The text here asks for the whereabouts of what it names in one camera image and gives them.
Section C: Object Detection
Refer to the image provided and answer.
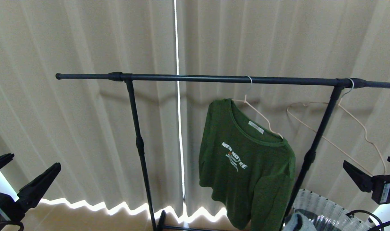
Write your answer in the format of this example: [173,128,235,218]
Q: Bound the black clothes rack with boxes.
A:
[55,72,390,231]

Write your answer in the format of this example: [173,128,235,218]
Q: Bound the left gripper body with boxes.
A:
[0,189,25,231]

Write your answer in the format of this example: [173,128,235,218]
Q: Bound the white laundry basket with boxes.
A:
[291,189,377,231]

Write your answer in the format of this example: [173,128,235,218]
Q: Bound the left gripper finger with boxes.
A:
[0,153,15,176]
[16,162,62,212]

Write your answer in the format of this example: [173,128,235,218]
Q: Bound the green long-sleeved shirt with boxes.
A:
[199,99,296,231]

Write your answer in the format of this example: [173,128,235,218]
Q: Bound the beige curtain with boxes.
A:
[0,0,390,222]

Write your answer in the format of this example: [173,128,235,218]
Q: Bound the pink clothes hanger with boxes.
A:
[232,76,284,139]
[286,79,388,176]

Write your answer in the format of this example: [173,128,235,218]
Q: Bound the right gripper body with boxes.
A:
[371,173,390,205]

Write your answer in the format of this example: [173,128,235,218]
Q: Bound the pale grey shorts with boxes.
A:
[283,212,317,231]

